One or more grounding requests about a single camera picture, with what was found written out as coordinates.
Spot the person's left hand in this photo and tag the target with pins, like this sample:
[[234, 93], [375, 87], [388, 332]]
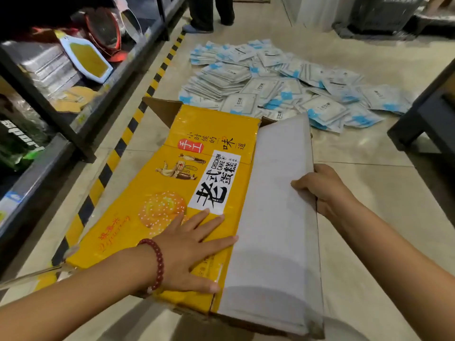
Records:
[[185, 252]]

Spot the person's right hand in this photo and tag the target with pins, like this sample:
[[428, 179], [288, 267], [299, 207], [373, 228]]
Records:
[[327, 191]]

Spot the brown cardboard box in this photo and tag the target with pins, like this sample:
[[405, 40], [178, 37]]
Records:
[[199, 131]]

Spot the black metal store shelving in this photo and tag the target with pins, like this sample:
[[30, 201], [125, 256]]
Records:
[[35, 174]]

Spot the person's left forearm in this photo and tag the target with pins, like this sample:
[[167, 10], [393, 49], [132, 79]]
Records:
[[71, 301]]

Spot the person's right forearm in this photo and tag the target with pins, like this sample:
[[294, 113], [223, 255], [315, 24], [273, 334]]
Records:
[[398, 266]]

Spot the person's light grey trousers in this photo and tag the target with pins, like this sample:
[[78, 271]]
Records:
[[344, 332]]

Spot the black wooden display stand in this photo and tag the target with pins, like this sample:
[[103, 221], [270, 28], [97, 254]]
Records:
[[426, 120]]

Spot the pile of white blue sheets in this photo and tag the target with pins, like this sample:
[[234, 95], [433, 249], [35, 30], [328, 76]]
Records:
[[266, 85]]

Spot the yellow white pillar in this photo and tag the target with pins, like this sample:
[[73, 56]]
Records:
[[316, 10]]

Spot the dark grey bin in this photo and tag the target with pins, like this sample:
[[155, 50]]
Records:
[[384, 14]]

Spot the tan bear shaped item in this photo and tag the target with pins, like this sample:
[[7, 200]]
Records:
[[74, 99]]

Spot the white blue framed mirror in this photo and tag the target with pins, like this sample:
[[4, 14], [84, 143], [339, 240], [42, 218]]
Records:
[[89, 60]]

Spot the white oval mirror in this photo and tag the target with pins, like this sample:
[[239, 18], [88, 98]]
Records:
[[129, 23]]

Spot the stack of clear plastic packs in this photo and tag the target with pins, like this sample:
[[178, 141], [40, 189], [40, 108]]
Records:
[[42, 63]]

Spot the red round mirror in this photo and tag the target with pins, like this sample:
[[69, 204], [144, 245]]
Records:
[[103, 30]]

